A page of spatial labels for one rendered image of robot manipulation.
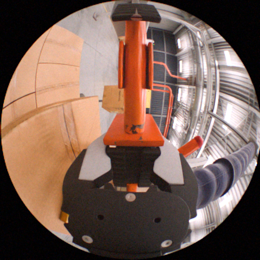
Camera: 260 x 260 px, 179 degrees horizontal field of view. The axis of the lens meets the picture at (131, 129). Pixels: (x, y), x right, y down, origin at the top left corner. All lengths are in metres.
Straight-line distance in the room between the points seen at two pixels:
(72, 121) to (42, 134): 0.09
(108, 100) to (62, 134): 1.41
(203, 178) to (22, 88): 0.91
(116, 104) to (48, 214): 1.51
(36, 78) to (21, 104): 0.19
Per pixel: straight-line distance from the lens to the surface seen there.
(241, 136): 1.91
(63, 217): 0.21
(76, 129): 0.22
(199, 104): 5.89
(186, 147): 0.16
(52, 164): 0.17
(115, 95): 1.56
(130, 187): 0.18
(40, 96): 0.69
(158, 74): 11.04
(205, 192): 0.36
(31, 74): 0.67
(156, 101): 11.05
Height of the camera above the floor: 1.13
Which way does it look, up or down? 1 degrees down
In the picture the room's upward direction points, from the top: 92 degrees clockwise
